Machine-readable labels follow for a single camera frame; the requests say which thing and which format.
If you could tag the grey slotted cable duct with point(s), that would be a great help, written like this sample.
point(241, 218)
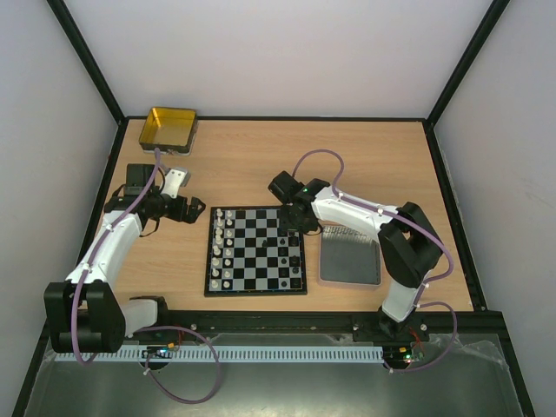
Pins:
point(246, 354)

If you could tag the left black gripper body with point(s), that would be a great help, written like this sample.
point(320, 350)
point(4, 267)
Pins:
point(178, 213)

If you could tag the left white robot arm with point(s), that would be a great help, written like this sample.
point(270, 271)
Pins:
point(82, 311)

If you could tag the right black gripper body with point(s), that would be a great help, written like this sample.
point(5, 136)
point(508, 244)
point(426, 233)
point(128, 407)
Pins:
point(293, 221)

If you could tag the pink tin with chess pieces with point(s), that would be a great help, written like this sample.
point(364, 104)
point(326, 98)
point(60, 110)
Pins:
point(348, 258)

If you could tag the black and silver chessboard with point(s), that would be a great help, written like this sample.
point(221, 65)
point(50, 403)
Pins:
point(248, 254)

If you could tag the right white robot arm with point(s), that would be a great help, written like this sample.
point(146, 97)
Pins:
point(410, 248)

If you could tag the yellow square tin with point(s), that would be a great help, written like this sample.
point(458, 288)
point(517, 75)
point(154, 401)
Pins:
point(171, 130)

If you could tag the black aluminium frame rail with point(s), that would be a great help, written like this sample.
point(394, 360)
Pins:
point(362, 326)

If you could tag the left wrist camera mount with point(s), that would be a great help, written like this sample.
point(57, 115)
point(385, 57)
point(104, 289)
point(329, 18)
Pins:
point(174, 180)

